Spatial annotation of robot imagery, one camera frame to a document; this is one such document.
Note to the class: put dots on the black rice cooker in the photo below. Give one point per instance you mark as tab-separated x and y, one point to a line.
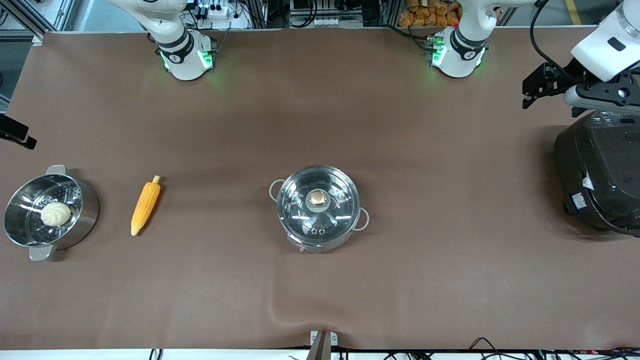
600	170

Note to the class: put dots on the steel cooking pot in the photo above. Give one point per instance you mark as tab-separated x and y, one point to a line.
320	245

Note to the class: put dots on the glass pot lid with knob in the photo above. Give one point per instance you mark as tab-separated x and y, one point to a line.
318	205

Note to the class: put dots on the yellow corn cob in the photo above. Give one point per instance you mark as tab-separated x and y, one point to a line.
145	205

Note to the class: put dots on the white power strip with plugs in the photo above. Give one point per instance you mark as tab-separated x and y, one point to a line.
220	11

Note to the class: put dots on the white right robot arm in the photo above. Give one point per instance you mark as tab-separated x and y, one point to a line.
182	50

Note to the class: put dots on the bag of orange snacks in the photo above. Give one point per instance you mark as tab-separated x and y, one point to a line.
430	12

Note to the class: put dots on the brown table mat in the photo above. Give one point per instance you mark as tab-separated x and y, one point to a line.
320	125

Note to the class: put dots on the aluminium frame profile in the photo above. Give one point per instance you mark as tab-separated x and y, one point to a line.
35	12

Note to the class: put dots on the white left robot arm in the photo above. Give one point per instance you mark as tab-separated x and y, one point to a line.
457	52

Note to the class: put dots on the white steamed bun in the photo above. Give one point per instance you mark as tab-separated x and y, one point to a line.
55	214

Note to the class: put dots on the grey metal table bracket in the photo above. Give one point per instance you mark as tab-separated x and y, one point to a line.
323	340

